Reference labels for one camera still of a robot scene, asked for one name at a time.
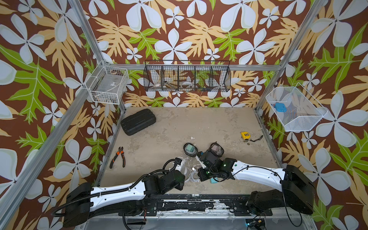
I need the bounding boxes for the green charger plug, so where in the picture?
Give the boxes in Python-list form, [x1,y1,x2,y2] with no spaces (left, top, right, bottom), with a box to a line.
[186,145,195,153]

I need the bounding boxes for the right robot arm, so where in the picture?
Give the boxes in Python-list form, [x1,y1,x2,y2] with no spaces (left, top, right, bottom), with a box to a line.
[196,151,316,215]

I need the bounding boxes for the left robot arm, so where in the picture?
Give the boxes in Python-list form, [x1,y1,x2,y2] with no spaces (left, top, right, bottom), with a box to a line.
[51,170,185,228]

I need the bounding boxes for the yellow tape measure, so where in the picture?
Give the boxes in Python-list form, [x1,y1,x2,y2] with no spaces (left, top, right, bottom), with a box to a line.
[241,131,251,140]

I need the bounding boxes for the orange black pliers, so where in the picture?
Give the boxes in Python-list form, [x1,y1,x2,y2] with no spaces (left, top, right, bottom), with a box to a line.
[109,146,127,169]

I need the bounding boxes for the black hard plastic case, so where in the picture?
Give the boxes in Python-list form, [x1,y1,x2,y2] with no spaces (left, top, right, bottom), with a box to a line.
[121,109,156,136]

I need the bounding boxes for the blue object in basket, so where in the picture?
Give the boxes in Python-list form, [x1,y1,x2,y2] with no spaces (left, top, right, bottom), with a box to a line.
[274,103,287,113]

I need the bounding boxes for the white mesh basket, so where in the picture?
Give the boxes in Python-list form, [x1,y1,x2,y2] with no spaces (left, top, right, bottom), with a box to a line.
[266,84,328,132]

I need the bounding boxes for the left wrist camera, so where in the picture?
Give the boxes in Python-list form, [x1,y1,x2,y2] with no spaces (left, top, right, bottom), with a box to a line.
[175,157,183,171]

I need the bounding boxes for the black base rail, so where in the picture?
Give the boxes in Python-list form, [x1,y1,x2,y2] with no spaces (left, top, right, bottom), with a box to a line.
[118,194,273,217]

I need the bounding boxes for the black wire basket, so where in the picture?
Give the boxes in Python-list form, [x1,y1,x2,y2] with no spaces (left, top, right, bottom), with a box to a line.
[143,60,232,92]

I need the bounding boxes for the white wire basket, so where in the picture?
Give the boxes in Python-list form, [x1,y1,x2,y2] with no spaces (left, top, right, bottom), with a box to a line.
[86,61,129,105]

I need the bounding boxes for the aluminium frame post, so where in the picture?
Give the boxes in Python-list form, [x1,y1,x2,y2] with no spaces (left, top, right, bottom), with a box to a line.
[68,1,126,113]

